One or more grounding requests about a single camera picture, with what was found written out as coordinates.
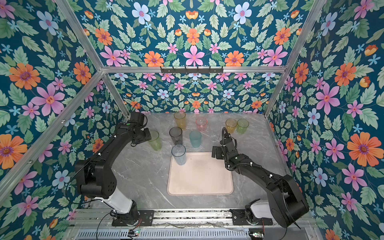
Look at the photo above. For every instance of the aluminium frame bar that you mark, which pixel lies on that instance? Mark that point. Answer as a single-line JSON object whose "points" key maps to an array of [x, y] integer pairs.
{"points": [[142, 70], [13, 177]]}

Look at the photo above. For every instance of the green tall plastic tumbler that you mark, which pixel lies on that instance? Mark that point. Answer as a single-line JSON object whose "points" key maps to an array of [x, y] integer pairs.
{"points": [[155, 141]]}

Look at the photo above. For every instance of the aluminium frame corner post right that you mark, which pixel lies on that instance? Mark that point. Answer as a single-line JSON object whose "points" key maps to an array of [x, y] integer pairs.
{"points": [[314, 13]]}

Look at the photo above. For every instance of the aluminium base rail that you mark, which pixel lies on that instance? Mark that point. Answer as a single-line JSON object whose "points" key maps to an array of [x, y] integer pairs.
{"points": [[186, 224]]}

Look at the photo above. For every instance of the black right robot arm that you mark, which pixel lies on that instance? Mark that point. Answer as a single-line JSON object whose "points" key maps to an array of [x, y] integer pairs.
{"points": [[286, 202]]}

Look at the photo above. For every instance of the amber short plastic cup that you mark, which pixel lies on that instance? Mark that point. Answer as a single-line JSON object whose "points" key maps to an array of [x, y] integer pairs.
{"points": [[231, 125]]}

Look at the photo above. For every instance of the aluminium frame corner post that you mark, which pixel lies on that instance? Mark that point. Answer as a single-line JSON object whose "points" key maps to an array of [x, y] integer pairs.
{"points": [[314, 13], [78, 30]]}

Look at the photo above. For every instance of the yellow tall plastic tumbler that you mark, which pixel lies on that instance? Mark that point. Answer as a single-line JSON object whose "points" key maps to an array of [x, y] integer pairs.
{"points": [[181, 119]]}

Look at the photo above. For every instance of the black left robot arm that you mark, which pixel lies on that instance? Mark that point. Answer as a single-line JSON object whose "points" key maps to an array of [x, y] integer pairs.
{"points": [[132, 169]]}

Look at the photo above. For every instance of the light green short plastic cup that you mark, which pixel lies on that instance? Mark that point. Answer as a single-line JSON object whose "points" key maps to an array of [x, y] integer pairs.
{"points": [[242, 126]]}

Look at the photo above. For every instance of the black hook rail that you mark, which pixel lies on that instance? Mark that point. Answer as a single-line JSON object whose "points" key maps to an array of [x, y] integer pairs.
{"points": [[189, 70]]}

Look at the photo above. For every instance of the blue tall plastic tumbler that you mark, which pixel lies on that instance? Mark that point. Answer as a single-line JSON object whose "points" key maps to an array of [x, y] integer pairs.
{"points": [[179, 154]]}

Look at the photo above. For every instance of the beige plastic tray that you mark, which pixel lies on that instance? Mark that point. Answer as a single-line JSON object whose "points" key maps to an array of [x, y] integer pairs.
{"points": [[201, 175]]}

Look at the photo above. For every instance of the teal textured plastic cup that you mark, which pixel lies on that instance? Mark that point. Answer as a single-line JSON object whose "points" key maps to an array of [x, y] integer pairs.
{"points": [[195, 138]]}

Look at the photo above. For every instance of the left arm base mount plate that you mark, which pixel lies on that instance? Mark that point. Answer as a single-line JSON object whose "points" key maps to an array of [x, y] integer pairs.
{"points": [[141, 218]]}

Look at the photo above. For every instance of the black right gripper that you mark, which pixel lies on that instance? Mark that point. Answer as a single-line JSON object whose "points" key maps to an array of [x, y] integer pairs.
{"points": [[219, 149]]}

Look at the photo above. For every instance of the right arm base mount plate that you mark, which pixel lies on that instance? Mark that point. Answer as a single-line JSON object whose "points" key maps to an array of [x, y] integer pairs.
{"points": [[242, 217]]}

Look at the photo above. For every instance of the aluminium frame corner post left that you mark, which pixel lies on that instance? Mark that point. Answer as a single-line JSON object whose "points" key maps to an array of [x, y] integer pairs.
{"points": [[78, 30]]}

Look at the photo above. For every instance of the grey smoked plastic tumbler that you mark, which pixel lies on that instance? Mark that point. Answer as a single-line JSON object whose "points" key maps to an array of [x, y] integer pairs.
{"points": [[176, 135]]}

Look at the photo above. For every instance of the aluminium left frame bar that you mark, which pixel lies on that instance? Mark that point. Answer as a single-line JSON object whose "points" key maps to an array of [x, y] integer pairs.
{"points": [[13, 177]]}

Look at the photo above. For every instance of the aluminium top frame bar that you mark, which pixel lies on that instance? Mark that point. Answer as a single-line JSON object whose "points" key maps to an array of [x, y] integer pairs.
{"points": [[142, 70]]}

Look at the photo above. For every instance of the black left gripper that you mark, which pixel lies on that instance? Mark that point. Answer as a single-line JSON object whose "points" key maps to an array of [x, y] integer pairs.
{"points": [[147, 136]]}

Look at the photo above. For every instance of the pink short plastic cup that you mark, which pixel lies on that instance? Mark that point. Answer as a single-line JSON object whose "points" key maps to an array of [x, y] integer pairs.
{"points": [[202, 124]]}

